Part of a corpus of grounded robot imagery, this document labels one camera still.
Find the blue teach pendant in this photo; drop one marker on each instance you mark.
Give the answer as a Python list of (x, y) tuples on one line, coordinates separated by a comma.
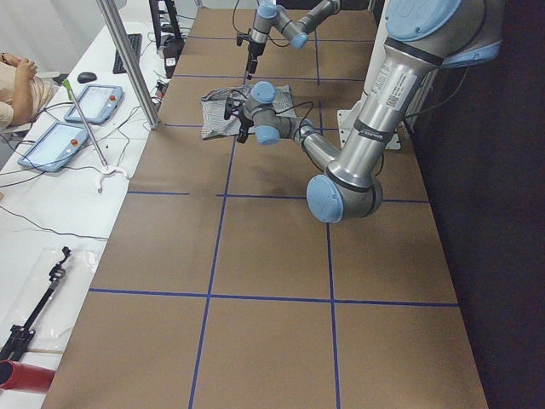
[(98, 102), (55, 147)]

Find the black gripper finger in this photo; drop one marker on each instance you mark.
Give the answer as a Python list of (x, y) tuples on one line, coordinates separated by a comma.
[(251, 68), (242, 135)]

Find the red cylinder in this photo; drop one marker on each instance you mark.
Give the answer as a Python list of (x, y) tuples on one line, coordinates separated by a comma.
[(19, 376)]

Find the far blue teach pendant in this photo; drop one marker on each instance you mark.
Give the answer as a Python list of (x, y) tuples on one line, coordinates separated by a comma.
[(98, 102)]

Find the black computer mouse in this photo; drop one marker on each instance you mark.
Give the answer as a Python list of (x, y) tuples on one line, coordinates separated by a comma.
[(86, 77)]

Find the black grabber tool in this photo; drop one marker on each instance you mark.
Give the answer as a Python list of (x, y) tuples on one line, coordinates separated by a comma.
[(21, 335)]

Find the aluminium frame post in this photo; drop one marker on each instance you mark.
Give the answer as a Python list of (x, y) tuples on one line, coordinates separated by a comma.
[(120, 38)]

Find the white-tipped metal grabber stick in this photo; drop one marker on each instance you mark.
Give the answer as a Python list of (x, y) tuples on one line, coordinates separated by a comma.
[(106, 169)]

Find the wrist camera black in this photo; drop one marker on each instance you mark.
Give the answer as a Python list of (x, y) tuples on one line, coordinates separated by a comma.
[(232, 106), (243, 37)]

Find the striped polo shirt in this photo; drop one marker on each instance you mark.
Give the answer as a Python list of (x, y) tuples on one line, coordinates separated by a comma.
[(220, 109)]

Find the seated person beige shirt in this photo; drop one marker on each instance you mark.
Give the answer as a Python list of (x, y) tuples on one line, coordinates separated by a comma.
[(23, 93)]

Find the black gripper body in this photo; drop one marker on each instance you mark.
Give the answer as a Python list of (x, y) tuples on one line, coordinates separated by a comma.
[(255, 49), (245, 120)]

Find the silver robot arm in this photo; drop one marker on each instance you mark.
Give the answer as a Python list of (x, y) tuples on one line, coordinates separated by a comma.
[(269, 15), (422, 36)]

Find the near blue teach pendant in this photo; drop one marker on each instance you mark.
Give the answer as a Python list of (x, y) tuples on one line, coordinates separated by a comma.
[(55, 147)]

